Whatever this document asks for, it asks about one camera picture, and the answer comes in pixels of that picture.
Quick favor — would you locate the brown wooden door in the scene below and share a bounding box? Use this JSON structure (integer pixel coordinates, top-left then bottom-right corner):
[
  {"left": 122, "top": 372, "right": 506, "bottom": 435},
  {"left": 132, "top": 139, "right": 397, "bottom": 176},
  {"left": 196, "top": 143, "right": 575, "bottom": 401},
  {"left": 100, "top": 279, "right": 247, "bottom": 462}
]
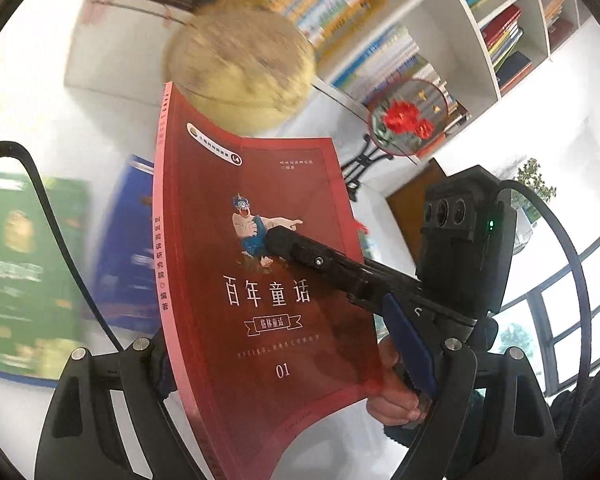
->
[{"left": 386, "top": 159, "right": 449, "bottom": 272}]

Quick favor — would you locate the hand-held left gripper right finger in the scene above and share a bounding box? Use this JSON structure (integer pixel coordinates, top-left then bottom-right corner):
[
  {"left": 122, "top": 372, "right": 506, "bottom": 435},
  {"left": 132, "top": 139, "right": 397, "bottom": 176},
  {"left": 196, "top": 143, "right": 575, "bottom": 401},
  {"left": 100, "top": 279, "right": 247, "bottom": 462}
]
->
[{"left": 382, "top": 291, "right": 564, "bottom": 480}]

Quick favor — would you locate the person's right hand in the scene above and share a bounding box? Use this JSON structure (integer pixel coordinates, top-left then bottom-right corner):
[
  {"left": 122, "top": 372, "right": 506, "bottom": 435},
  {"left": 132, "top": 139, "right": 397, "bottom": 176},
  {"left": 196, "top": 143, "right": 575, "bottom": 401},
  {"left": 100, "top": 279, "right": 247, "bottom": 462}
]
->
[{"left": 366, "top": 345, "right": 426, "bottom": 428}]

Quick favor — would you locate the person's dark clothing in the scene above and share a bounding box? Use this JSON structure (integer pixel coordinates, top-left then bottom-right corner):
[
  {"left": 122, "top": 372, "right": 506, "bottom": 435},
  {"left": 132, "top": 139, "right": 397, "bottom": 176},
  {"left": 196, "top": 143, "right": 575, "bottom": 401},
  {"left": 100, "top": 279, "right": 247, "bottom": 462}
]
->
[{"left": 547, "top": 367, "right": 600, "bottom": 463}]

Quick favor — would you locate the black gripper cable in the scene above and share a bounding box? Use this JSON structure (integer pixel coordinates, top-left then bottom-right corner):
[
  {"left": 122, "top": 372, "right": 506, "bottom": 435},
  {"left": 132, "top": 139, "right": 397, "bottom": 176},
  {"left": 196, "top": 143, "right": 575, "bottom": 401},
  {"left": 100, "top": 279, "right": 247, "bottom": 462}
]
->
[
  {"left": 0, "top": 141, "right": 127, "bottom": 353},
  {"left": 499, "top": 180, "right": 598, "bottom": 453}
]

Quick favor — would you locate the row of pale-spined books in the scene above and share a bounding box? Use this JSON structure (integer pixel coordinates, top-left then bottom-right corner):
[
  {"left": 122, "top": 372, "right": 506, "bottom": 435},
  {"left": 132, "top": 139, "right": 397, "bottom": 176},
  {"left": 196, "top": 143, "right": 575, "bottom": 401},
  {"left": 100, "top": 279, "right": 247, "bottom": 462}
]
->
[{"left": 330, "top": 25, "right": 470, "bottom": 147}]

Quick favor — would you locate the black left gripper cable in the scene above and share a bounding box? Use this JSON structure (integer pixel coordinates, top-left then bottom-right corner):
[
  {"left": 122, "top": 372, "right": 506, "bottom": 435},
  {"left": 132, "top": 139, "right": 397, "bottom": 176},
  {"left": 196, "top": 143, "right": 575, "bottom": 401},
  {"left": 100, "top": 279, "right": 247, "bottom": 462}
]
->
[{"left": 0, "top": 141, "right": 127, "bottom": 353}]

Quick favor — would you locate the white bookshelf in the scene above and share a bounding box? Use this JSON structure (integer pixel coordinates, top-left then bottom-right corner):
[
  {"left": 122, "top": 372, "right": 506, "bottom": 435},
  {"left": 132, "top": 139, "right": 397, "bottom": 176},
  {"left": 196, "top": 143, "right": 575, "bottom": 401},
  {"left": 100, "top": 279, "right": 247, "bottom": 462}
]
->
[{"left": 310, "top": 0, "right": 593, "bottom": 161}]

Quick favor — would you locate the stack of red books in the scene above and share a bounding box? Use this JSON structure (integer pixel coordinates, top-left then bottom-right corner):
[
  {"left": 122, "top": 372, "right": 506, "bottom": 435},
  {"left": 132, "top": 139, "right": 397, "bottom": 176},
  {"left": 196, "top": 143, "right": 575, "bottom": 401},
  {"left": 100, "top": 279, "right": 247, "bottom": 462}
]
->
[{"left": 480, "top": 5, "right": 524, "bottom": 67}]

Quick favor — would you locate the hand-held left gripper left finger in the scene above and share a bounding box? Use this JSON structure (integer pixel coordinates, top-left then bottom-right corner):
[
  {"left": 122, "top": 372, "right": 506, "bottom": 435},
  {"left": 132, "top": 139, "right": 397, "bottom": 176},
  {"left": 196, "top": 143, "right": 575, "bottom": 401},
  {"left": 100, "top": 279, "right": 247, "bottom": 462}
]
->
[{"left": 34, "top": 326, "right": 202, "bottom": 480}]

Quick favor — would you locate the stack of orange books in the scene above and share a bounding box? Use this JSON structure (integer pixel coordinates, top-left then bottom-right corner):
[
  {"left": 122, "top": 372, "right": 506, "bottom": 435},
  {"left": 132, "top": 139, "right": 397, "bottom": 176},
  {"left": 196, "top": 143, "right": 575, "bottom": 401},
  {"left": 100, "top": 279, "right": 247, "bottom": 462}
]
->
[{"left": 542, "top": 0, "right": 572, "bottom": 27}]

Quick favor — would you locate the green potted plant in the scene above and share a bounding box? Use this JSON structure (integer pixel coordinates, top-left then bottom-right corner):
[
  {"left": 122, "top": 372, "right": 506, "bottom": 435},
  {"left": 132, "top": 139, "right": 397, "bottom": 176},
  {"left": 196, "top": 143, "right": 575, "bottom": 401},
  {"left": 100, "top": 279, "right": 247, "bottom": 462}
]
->
[{"left": 512, "top": 157, "right": 557, "bottom": 203}]

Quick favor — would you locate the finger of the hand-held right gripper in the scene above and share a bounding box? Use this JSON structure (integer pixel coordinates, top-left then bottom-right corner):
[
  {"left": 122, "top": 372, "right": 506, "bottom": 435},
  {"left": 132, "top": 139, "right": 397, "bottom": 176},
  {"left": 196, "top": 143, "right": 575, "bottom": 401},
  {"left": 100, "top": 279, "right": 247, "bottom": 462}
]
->
[{"left": 265, "top": 225, "right": 422, "bottom": 312}]

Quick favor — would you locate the flat navy book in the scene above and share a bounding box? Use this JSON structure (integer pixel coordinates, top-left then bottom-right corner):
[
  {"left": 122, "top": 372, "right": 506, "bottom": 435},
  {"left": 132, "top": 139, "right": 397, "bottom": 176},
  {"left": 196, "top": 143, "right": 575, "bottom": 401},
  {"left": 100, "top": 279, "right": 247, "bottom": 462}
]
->
[{"left": 495, "top": 51, "right": 534, "bottom": 89}]

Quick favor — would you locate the dark blue book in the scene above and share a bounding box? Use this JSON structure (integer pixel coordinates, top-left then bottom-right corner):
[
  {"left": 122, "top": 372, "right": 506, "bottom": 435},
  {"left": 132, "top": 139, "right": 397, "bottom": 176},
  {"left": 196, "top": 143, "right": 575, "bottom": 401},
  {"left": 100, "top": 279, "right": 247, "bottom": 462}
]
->
[{"left": 92, "top": 155, "right": 163, "bottom": 333}]

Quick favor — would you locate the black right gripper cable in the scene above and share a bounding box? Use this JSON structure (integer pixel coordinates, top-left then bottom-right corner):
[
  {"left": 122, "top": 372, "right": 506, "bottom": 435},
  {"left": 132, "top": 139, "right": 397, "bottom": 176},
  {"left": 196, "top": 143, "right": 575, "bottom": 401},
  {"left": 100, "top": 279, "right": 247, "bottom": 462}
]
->
[{"left": 499, "top": 180, "right": 598, "bottom": 453}]

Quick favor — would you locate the black-framed window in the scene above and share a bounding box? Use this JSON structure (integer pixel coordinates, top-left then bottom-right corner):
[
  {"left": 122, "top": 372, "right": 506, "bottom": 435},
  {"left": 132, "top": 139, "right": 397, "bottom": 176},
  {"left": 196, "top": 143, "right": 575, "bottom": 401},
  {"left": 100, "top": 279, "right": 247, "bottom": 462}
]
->
[{"left": 495, "top": 230, "right": 600, "bottom": 397}]

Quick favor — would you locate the red illustrated book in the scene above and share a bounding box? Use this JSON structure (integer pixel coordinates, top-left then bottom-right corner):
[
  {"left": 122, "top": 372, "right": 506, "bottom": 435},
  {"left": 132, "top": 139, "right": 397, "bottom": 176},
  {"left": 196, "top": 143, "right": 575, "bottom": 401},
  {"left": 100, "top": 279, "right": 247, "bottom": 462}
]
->
[{"left": 152, "top": 81, "right": 386, "bottom": 480}]

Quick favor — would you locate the round red flower fan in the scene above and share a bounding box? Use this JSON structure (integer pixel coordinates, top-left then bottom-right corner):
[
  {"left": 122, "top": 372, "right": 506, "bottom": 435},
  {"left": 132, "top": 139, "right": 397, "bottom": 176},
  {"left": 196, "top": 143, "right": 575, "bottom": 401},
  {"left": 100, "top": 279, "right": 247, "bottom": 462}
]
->
[{"left": 367, "top": 79, "right": 451, "bottom": 157}]

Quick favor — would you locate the yellowish globe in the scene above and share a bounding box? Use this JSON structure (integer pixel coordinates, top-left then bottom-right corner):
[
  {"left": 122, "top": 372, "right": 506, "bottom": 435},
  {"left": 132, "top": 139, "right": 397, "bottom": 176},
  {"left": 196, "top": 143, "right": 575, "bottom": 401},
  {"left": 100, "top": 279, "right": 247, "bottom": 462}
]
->
[{"left": 165, "top": 0, "right": 316, "bottom": 137}]

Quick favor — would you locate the green book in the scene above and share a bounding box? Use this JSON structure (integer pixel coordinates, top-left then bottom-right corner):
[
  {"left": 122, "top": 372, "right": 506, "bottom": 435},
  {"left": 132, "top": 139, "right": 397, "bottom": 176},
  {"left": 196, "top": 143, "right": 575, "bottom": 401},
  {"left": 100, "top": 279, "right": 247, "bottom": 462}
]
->
[{"left": 0, "top": 170, "right": 92, "bottom": 377}]

